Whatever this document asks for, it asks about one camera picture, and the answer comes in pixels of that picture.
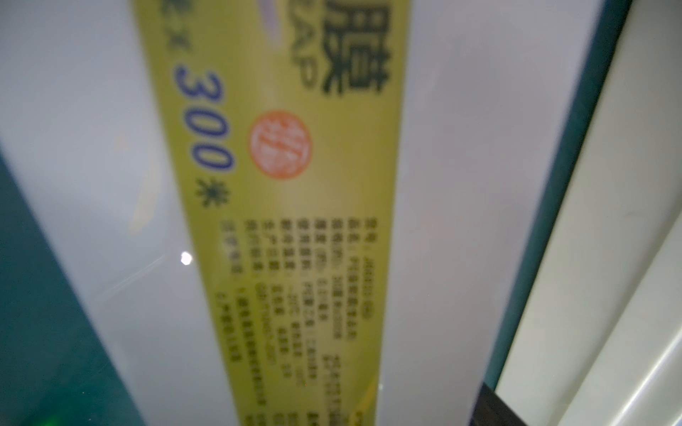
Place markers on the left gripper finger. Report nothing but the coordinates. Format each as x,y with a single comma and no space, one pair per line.
490,410

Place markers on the dispenser base tray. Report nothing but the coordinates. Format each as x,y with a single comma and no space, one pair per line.
593,331

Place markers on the dispenser lid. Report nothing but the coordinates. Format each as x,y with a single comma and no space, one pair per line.
270,212

